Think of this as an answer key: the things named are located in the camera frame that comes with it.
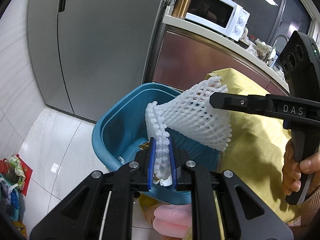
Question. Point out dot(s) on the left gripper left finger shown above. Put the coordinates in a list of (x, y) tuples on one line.
[(101, 206)]

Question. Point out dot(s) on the white tissue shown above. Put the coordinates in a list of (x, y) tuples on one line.
[(161, 182)]

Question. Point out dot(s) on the person's right hand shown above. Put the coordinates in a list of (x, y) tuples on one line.
[(292, 171)]

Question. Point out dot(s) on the pink slippers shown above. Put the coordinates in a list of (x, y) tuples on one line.
[(172, 220)]

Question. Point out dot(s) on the white foam fruit net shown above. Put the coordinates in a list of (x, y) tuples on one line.
[(190, 114)]

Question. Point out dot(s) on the steel kitchen faucet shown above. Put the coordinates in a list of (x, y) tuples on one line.
[(272, 53)]

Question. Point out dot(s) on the blue plastic trash bin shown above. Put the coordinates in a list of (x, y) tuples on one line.
[(122, 129)]

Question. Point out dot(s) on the white kitchen countertop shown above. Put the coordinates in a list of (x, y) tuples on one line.
[(207, 36)]

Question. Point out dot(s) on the pink sleeve right forearm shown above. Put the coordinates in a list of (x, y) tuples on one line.
[(306, 226)]

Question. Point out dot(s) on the yellow patterned table cloth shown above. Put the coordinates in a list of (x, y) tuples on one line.
[(255, 154)]

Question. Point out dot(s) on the dark kitchen window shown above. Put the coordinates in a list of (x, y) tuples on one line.
[(270, 18)]

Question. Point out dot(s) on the maroon lower kitchen cabinets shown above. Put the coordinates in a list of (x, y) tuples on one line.
[(186, 58)]

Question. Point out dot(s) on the grey double-door refrigerator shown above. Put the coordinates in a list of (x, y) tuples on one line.
[(87, 54)]

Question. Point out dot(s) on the white microwave oven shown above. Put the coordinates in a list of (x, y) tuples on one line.
[(223, 16)]

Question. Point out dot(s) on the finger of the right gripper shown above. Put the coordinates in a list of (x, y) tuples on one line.
[(272, 106)]

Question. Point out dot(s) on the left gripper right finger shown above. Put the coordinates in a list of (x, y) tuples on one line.
[(222, 205)]

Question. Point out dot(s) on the gold foil snack wrapper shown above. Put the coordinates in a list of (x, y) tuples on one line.
[(151, 167)]

